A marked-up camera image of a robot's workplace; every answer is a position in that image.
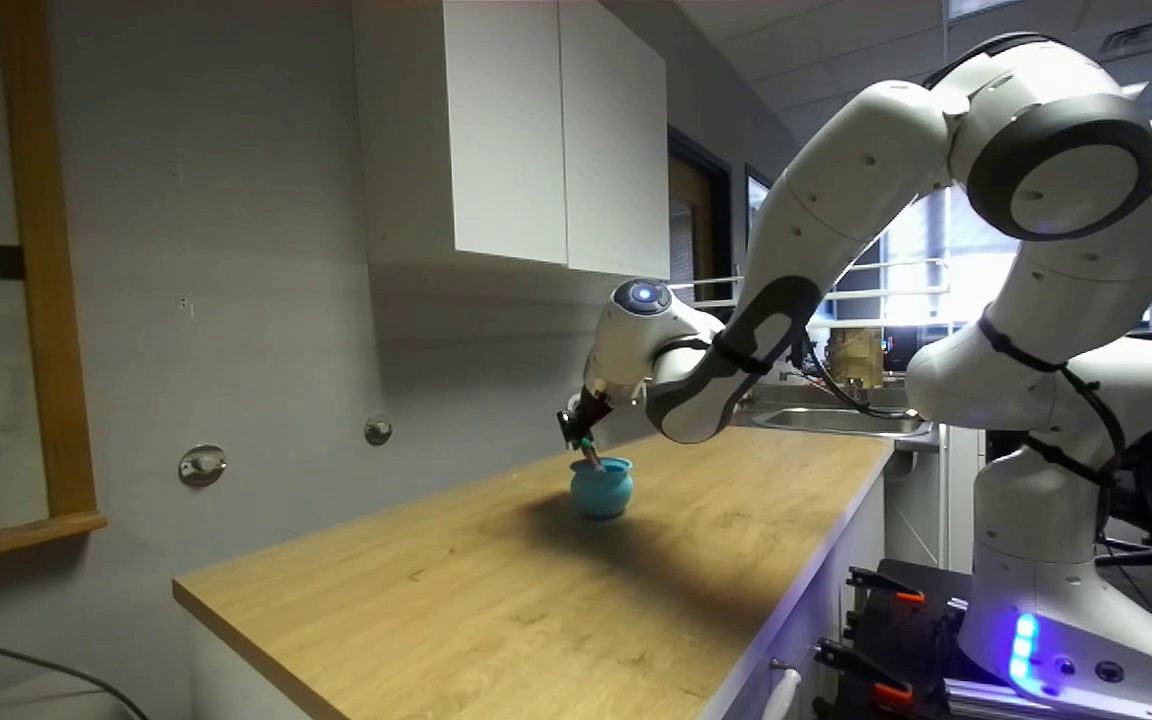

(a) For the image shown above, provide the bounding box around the white wall cabinet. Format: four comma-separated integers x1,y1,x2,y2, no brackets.
347,0,677,284

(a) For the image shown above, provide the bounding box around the black orange clamp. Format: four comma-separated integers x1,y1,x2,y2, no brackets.
810,560,968,720

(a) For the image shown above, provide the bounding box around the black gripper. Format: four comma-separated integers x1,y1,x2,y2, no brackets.
557,390,610,463

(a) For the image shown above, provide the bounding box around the blue bowl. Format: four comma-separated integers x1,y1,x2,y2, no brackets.
571,455,632,519

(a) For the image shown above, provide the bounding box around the round wall outlet right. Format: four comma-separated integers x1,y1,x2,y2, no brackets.
365,419,392,447

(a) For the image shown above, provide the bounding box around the round wall outlet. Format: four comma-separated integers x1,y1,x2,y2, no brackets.
365,419,392,447
174,445,227,490

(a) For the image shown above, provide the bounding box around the wooden framed board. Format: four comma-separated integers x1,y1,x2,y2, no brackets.
0,0,103,560

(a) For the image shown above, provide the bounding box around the steel sink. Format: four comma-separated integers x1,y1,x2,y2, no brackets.
745,383,929,436

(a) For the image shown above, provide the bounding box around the round wall outlet left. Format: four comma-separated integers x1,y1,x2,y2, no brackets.
174,445,227,490

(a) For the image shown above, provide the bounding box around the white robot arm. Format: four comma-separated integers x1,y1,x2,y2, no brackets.
561,31,1152,716

